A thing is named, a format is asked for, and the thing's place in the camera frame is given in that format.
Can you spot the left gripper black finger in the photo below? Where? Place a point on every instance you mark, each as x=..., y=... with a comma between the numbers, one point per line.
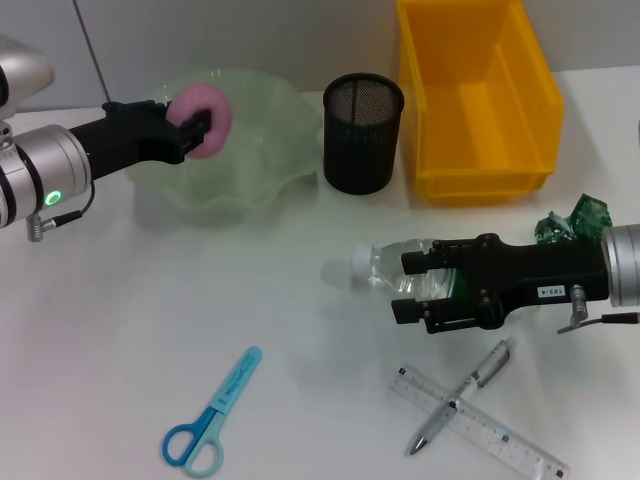
x=200, y=127

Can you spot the black mesh pen holder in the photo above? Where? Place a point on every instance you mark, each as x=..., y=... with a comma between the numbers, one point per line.
x=360, y=145

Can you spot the green plastic wrapper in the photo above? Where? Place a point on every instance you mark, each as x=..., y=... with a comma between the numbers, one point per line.
x=585, y=217

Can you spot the clear plastic ruler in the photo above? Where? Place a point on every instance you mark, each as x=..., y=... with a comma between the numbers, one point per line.
x=520, y=442

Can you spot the yellow plastic bin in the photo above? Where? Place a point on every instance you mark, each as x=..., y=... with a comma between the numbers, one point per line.
x=480, y=115

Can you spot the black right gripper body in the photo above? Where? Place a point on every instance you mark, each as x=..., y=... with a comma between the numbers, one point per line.
x=535, y=272

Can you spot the green glass fruit plate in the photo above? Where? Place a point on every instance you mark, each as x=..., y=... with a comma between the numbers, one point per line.
x=260, y=150

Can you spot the silver clear pen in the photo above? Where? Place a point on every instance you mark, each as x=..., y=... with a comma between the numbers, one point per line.
x=465, y=390

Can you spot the clear water bottle green label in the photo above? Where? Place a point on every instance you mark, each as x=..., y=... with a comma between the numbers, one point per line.
x=385, y=262

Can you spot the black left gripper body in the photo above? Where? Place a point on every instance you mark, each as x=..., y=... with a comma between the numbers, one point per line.
x=130, y=137

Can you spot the blue scissors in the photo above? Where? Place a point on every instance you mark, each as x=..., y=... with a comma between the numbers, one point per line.
x=230, y=385

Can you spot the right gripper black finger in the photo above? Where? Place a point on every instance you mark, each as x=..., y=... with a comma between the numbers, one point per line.
x=415, y=262
x=407, y=310

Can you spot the pink peach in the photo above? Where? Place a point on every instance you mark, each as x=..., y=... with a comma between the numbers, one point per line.
x=215, y=105

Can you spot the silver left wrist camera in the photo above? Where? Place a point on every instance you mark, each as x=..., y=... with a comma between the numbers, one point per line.
x=25, y=70

